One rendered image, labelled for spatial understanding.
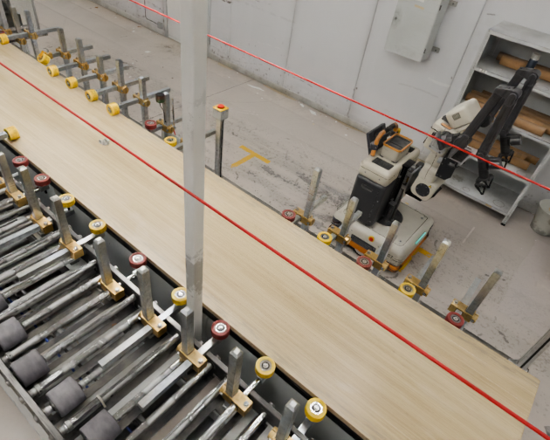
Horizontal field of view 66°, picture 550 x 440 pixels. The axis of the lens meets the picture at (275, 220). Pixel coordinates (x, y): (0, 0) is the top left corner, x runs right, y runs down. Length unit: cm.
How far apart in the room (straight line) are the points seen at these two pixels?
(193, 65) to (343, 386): 129
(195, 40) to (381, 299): 146
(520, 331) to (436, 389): 184
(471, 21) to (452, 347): 322
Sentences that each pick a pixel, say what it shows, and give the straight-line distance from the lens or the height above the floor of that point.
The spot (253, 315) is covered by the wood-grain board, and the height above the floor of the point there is 90.
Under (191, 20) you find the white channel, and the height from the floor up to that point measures 211.
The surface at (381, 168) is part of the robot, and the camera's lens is 314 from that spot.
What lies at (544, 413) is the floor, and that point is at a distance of 338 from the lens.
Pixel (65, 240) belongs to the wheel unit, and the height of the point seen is 89.
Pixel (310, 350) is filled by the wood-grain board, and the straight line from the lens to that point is 185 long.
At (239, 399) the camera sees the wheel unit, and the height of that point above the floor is 86.
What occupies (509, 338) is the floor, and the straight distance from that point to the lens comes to 360.
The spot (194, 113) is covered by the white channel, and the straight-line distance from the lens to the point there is 120.
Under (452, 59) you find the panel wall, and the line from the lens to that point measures 467.
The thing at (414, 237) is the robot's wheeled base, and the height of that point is 28.
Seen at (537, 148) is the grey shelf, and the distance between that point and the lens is 469.
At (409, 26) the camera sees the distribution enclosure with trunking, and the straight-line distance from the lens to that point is 452.
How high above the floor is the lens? 245
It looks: 42 degrees down
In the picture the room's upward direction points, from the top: 10 degrees clockwise
